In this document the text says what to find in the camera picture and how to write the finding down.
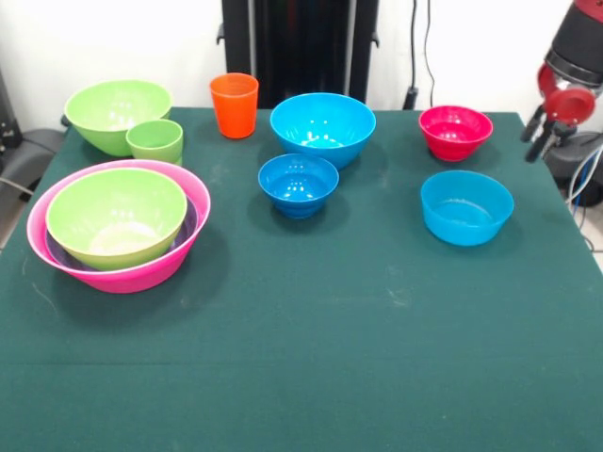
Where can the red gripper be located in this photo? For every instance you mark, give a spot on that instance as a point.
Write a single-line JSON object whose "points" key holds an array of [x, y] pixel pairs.
{"points": [[570, 106]]}

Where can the light blue straight-sided bowl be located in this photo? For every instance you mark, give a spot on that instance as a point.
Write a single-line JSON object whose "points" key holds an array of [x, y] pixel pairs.
{"points": [[466, 221]]}

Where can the purple bowl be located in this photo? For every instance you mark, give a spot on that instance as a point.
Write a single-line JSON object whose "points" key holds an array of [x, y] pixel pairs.
{"points": [[190, 221]]}

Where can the green bowl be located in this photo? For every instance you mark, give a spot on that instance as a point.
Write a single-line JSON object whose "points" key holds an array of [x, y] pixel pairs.
{"points": [[118, 212], [108, 108]]}

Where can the large pink bowl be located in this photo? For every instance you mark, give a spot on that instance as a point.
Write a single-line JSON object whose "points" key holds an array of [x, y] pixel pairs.
{"points": [[127, 280]]}

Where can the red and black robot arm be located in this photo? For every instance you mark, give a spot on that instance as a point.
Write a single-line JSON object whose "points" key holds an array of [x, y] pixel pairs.
{"points": [[581, 42]]}

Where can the small pink bowl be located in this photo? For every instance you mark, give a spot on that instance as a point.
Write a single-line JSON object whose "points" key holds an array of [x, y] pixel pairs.
{"points": [[454, 141]]}

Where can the large blue bowl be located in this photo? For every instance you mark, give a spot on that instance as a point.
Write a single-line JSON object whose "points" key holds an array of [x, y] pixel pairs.
{"points": [[325, 117]]}

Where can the small dark blue bowl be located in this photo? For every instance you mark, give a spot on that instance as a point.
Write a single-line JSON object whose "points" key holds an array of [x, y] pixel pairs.
{"points": [[297, 198]]}

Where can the orange cup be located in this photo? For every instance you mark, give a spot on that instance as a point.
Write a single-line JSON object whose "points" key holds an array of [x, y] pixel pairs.
{"points": [[231, 113]]}

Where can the dark green table cloth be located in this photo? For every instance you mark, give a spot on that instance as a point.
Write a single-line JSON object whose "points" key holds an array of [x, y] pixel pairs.
{"points": [[282, 376]]}

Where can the green cup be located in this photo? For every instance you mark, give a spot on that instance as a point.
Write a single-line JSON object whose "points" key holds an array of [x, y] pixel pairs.
{"points": [[155, 141]]}

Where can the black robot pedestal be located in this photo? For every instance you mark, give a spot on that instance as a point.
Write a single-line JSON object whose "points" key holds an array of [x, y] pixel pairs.
{"points": [[292, 47]]}

